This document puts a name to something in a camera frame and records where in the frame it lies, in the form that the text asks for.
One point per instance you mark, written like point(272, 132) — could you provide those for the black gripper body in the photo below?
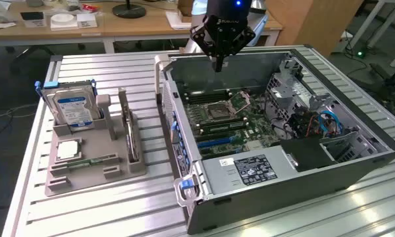
point(229, 14)

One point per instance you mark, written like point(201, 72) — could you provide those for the graphics card with fan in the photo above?
point(131, 128)

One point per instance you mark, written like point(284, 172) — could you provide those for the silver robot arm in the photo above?
point(198, 14)

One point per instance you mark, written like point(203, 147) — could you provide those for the white paper stack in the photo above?
point(178, 22)

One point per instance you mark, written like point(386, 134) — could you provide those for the cardboard box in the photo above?
point(185, 7)

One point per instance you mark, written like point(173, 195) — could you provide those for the wooden desk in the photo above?
point(135, 27)

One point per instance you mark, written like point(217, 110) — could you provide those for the wooden cabinet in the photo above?
point(316, 24)

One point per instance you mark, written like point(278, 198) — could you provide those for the black RAM slot bank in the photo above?
point(205, 97)

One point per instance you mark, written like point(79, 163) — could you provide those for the black round stand base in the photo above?
point(129, 11)

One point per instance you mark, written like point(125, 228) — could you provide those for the metal socket cover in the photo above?
point(239, 102)

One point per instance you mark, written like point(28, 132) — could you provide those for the silver disk bay cage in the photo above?
point(284, 98)

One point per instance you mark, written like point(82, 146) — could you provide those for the white device with green light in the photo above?
point(344, 42)

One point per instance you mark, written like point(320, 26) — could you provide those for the green motherboard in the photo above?
point(261, 123)

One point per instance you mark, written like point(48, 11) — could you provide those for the small white box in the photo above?
point(86, 21)

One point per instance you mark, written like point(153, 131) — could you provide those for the red packet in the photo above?
point(90, 8)

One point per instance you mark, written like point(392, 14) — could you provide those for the black expansion slot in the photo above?
point(214, 136)

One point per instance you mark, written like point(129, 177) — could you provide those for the white round dish box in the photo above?
point(65, 22)

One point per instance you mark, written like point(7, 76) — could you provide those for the blue expansion slot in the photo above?
point(217, 142)

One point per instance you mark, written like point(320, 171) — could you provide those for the hard disk with blue label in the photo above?
point(74, 111)

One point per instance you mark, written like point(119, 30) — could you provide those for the blue disk caddy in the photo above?
point(51, 84)

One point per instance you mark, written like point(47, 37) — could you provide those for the black fan shroud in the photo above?
point(306, 153)

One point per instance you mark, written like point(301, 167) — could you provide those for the white box with black top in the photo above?
point(32, 19)

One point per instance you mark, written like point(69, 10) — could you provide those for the grey cup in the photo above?
point(35, 3)

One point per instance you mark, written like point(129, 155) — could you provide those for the black chair base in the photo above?
point(30, 53)

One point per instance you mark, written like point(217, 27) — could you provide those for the grey parts rack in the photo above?
point(95, 145)

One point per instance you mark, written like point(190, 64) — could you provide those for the grey power supply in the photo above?
point(223, 177)

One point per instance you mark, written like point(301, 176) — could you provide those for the blue case latch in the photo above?
point(185, 184)

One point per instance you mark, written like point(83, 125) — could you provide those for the white paper slip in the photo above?
point(4, 25)

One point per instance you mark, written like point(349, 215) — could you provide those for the silver CPU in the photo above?
point(69, 150)

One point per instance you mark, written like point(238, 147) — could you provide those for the green RAM stick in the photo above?
point(86, 163)

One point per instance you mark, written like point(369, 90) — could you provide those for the black open PC case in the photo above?
point(284, 197)

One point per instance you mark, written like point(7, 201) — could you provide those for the white desk frame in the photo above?
point(372, 24)

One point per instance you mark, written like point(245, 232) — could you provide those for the grey disk bay bracket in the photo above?
point(346, 145)

